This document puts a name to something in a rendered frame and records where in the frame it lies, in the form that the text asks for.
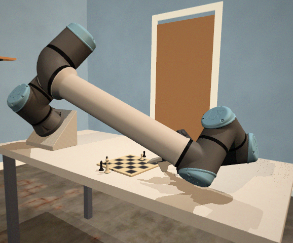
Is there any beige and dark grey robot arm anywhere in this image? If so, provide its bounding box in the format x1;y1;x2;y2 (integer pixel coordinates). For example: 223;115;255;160
7;22;259;187

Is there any black and cream chessboard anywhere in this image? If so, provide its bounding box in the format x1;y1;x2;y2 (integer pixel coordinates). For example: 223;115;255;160
108;154;159;177

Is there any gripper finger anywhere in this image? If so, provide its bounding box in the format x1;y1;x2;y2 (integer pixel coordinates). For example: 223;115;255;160
147;157;172;172

